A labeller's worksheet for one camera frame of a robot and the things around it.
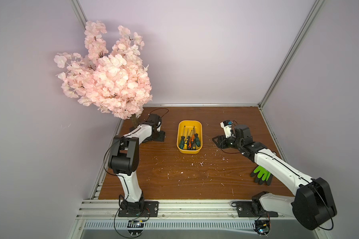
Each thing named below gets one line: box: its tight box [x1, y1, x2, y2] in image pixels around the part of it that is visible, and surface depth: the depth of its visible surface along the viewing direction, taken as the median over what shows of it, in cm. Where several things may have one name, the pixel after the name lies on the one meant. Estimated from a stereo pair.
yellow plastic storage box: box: [176, 119, 203, 155], surface depth 103 cm
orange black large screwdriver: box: [191, 127, 197, 151], surface depth 96 cm
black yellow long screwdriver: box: [182, 128, 189, 150], surface depth 96 cm
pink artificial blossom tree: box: [53, 20, 154, 127], surface depth 61 cm
